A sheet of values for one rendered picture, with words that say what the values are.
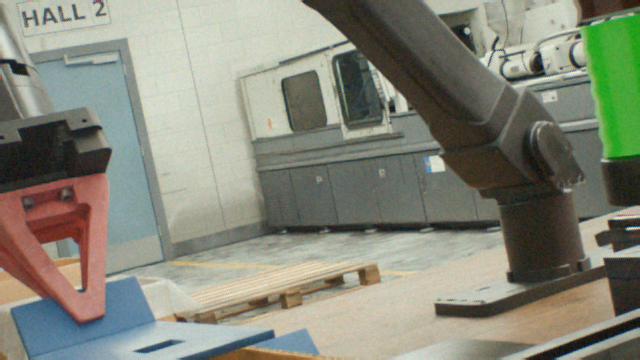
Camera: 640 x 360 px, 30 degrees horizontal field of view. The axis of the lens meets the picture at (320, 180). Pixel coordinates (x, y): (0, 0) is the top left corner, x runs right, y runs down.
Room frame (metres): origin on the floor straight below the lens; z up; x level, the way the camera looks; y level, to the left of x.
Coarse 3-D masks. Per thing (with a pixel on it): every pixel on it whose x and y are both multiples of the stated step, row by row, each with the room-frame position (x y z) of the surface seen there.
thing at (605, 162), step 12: (624, 156) 0.30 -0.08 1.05; (636, 156) 0.30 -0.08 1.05; (612, 168) 0.30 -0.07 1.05; (624, 168) 0.30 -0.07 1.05; (636, 168) 0.29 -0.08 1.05; (612, 180) 0.30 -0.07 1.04; (624, 180) 0.30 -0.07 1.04; (636, 180) 0.29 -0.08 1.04; (612, 192) 0.30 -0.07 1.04; (624, 192) 0.30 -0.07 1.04; (636, 192) 0.29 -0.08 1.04; (612, 204) 0.30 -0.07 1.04; (624, 204) 0.30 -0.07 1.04; (636, 204) 0.29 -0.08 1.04
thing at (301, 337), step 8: (304, 328) 0.74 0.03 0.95; (280, 336) 0.73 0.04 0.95; (288, 336) 0.73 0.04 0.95; (296, 336) 0.73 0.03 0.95; (304, 336) 0.73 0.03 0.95; (256, 344) 0.72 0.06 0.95; (264, 344) 0.72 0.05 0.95; (272, 344) 0.72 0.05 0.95; (280, 344) 0.72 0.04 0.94; (288, 344) 0.73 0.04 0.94; (296, 344) 0.73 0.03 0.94; (304, 344) 0.73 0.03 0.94; (312, 344) 0.73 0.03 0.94; (304, 352) 0.73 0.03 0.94; (312, 352) 0.73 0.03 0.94
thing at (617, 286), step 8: (608, 280) 0.55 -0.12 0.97; (616, 280) 0.55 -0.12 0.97; (624, 280) 0.54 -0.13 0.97; (632, 280) 0.54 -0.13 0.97; (616, 288) 0.55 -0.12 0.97; (624, 288) 0.54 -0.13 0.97; (632, 288) 0.54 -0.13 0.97; (616, 296) 0.55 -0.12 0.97; (624, 296) 0.55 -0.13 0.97; (632, 296) 0.54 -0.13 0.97; (616, 304) 0.55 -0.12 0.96; (624, 304) 0.55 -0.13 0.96; (632, 304) 0.54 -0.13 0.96; (616, 312) 0.55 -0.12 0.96; (624, 312) 0.55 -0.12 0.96
